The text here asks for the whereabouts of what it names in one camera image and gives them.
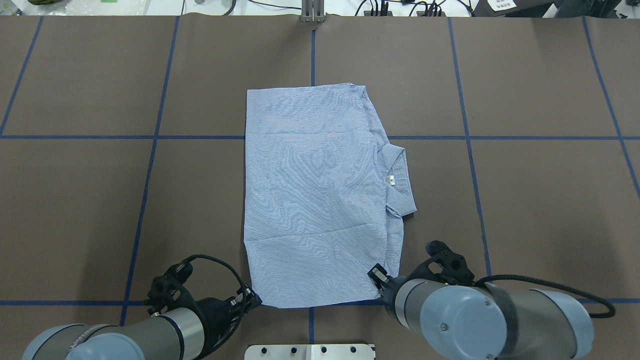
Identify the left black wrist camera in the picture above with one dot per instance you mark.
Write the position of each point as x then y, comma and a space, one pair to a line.
168, 292

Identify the blue striped button shirt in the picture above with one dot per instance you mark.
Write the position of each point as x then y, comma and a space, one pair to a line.
326, 194

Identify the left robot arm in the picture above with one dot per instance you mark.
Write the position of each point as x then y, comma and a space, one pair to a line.
179, 328

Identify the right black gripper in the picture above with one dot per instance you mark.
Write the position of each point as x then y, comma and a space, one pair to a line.
388, 287

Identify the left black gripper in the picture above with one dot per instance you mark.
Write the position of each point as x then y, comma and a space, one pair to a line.
216, 315

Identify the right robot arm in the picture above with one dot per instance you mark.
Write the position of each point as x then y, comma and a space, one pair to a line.
466, 322

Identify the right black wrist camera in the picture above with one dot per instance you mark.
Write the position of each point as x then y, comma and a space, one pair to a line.
443, 266

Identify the aluminium frame post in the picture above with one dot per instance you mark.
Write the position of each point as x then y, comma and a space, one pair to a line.
313, 11

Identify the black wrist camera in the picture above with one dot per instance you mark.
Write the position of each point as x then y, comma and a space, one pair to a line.
168, 292
443, 266

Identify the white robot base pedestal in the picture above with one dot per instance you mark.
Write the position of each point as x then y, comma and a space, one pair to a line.
336, 351

